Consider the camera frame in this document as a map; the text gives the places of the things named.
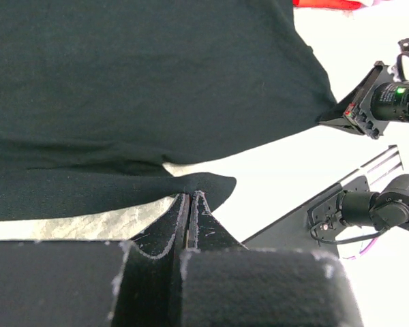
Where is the black t shirt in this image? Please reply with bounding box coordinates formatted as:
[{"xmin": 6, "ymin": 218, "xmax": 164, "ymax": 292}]
[{"xmin": 0, "ymin": 1, "xmax": 336, "ymax": 221}]

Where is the red folded t shirt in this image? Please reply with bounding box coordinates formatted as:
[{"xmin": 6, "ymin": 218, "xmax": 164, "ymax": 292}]
[{"xmin": 292, "ymin": 0, "xmax": 363, "ymax": 11}]

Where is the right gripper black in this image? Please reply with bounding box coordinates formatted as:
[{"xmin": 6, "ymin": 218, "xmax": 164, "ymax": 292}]
[{"xmin": 317, "ymin": 61, "xmax": 395, "ymax": 139}]

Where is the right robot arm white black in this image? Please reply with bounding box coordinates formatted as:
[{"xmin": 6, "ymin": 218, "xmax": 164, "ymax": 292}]
[{"xmin": 318, "ymin": 38, "xmax": 409, "ymax": 235}]

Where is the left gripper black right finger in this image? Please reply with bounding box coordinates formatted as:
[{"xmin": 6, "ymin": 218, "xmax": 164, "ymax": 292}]
[{"xmin": 180, "ymin": 193, "xmax": 363, "ymax": 326}]

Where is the black base bar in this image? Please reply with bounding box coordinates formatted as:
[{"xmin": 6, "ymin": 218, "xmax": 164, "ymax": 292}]
[{"xmin": 243, "ymin": 145, "xmax": 404, "ymax": 255}]

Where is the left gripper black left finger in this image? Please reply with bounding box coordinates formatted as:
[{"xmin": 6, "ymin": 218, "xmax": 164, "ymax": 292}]
[{"xmin": 0, "ymin": 194, "xmax": 190, "ymax": 326}]

